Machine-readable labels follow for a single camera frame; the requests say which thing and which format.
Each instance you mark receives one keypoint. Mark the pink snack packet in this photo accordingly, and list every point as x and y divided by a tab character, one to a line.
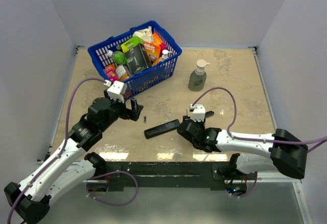
110	73

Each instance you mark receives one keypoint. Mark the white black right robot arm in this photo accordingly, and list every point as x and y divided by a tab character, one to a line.
279	151

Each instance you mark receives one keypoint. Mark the black battery compartment cover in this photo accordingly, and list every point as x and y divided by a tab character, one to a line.
209	114

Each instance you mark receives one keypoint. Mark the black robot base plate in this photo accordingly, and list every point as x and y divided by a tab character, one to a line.
212	175

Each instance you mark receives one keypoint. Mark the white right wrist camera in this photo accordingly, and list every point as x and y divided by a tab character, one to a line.
197	112

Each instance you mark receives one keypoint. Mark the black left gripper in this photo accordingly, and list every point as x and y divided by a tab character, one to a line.
135	109

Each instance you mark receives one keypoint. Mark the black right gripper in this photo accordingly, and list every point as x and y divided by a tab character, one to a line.
202	124

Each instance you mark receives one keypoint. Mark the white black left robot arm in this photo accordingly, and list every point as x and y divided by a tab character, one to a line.
72	162

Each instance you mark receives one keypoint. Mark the orange labelled jar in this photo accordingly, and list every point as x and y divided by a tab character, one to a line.
122	72

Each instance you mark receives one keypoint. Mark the white pump bottle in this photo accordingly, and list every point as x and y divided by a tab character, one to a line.
165	55

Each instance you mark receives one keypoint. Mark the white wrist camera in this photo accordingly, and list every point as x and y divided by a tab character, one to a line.
116	90
197	112

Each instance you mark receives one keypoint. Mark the blue plastic shopping basket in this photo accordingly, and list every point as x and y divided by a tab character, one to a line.
149	77

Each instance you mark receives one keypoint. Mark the black remote control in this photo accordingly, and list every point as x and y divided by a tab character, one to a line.
161	129

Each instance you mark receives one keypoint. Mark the black green razor box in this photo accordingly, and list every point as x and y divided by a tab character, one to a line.
136	56

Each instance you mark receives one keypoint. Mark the green round bottle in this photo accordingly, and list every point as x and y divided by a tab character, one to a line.
117	57

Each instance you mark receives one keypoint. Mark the grey soap pump bottle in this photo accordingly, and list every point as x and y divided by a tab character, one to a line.
198	76

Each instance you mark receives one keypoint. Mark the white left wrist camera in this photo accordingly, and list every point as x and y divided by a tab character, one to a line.
116	90

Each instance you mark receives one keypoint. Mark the beige crumpled bag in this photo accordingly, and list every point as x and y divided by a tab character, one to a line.
145	34

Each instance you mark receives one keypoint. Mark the orange razor blade box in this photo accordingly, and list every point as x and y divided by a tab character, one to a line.
153	51

